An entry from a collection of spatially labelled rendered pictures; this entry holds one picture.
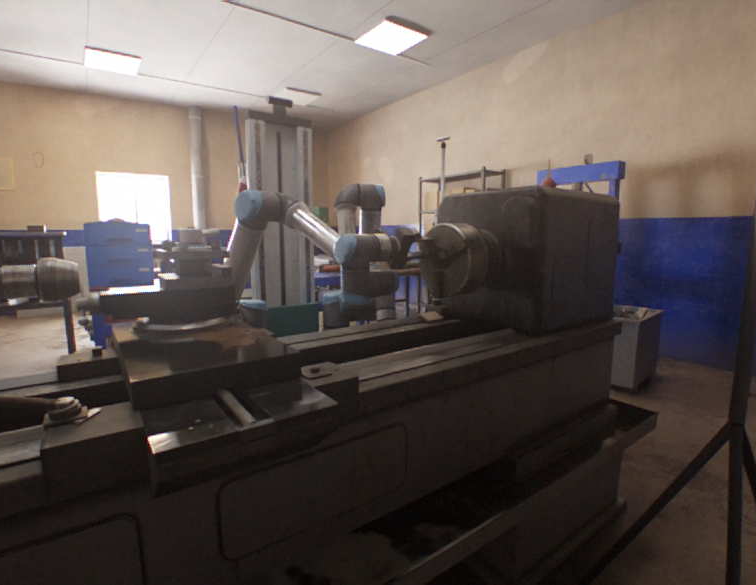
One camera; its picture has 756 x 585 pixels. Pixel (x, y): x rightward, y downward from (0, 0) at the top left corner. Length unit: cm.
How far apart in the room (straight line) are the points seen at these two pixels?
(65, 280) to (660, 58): 491
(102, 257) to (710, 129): 484
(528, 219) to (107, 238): 237
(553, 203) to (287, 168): 140
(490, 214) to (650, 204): 338
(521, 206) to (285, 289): 137
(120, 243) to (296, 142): 127
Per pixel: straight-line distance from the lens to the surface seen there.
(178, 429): 74
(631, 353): 351
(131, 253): 294
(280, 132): 234
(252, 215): 160
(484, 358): 121
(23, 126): 825
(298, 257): 231
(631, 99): 508
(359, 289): 125
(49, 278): 97
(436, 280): 141
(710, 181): 469
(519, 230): 141
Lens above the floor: 118
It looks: 8 degrees down
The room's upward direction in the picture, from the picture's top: straight up
